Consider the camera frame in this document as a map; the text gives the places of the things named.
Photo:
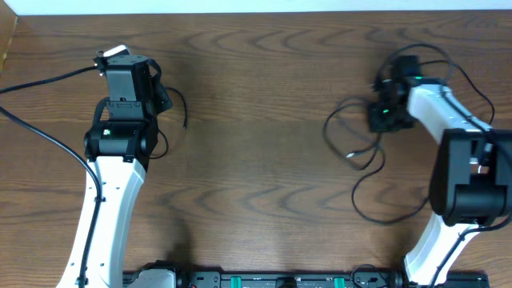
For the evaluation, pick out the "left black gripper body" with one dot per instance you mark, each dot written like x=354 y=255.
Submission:
x=160 y=100

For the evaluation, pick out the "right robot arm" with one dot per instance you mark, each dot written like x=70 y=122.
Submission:
x=470 y=187

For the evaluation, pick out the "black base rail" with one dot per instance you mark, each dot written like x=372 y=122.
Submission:
x=168 y=274

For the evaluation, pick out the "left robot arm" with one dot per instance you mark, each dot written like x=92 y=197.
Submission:
x=118 y=148

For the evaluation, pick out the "cardboard panel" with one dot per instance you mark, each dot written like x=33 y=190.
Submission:
x=8 y=23

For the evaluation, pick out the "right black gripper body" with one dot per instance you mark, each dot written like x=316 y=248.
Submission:
x=385 y=118

